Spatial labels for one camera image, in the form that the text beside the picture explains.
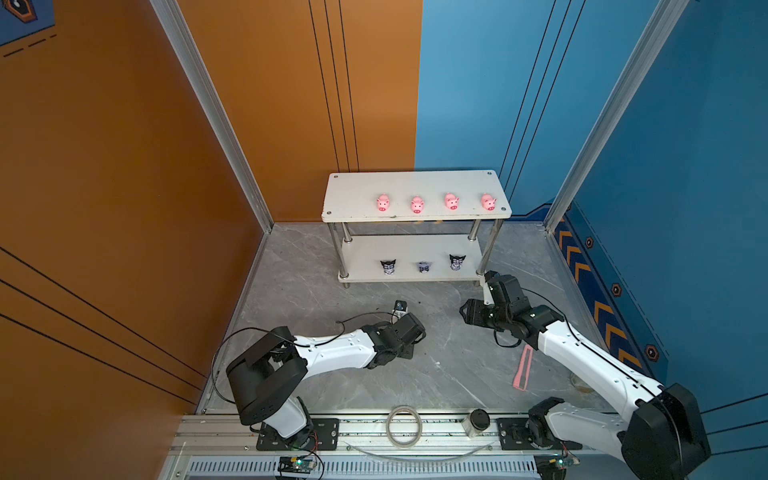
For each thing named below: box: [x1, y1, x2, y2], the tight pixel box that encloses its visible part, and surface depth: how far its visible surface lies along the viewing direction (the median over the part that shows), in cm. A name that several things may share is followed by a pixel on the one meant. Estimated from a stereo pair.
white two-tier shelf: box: [321, 170, 513, 289], surface depth 87 cm
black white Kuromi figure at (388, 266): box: [380, 259, 397, 275], surface depth 96 cm
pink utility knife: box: [513, 344, 534, 391], surface depth 84 cm
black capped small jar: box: [462, 408, 490, 439], surface depth 70 cm
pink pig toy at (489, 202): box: [482, 193, 497, 211], surface depth 77 cm
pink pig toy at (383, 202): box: [376, 193, 390, 212], surface depth 77 cm
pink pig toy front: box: [411, 195, 424, 214], surface depth 77 cm
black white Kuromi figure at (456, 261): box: [449, 254, 467, 271], surface depth 96 cm
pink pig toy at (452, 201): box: [445, 192, 460, 210], surface depth 77 cm
